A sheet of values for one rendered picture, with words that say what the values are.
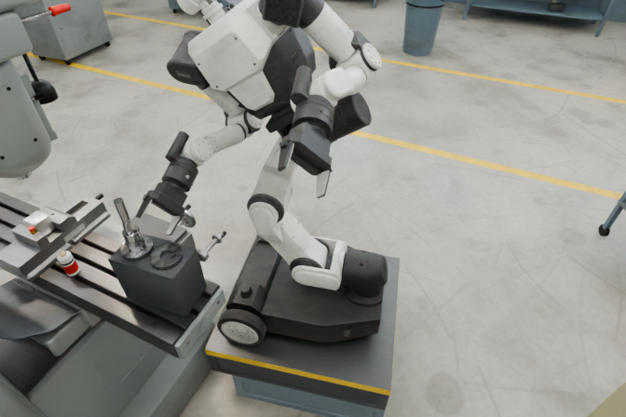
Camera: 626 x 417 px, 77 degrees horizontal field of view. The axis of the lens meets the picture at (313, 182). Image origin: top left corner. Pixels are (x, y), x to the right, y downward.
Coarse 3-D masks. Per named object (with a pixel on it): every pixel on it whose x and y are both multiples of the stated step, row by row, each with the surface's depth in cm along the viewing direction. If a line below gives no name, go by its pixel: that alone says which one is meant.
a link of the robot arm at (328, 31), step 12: (324, 12) 101; (312, 24) 102; (324, 24) 102; (336, 24) 104; (312, 36) 105; (324, 36) 104; (336, 36) 105; (348, 36) 106; (360, 36) 108; (324, 48) 108; (336, 48) 107; (348, 48) 107; (360, 48) 107; (372, 48) 109; (336, 60) 110; (372, 60) 106
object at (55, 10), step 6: (54, 6) 103; (60, 6) 103; (66, 6) 105; (42, 12) 100; (48, 12) 101; (54, 12) 102; (60, 12) 103; (24, 18) 97; (30, 18) 98; (36, 18) 99
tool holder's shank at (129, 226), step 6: (120, 198) 105; (114, 204) 104; (120, 204) 104; (120, 210) 105; (126, 210) 106; (120, 216) 106; (126, 216) 107; (126, 222) 108; (132, 222) 110; (126, 228) 109; (132, 228) 110
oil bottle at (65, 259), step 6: (60, 252) 127; (66, 252) 128; (60, 258) 127; (66, 258) 127; (72, 258) 129; (66, 264) 128; (72, 264) 130; (66, 270) 130; (72, 270) 130; (78, 270) 133
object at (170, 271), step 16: (144, 240) 117; (160, 240) 119; (112, 256) 114; (128, 256) 113; (144, 256) 114; (160, 256) 114; (176, 256) 113; (192, 256) 115; (128, 272) 114; (144, 272) 111; (160, 272) 110; (176, 272) 110; (192, 272) 117; (128, 288) 121; (144, 288) 117; (160, 288) 113; (176, 288) 111; (192, 288) 119; (160, 304) 120; (176, 304) 117; (192, 304) 121
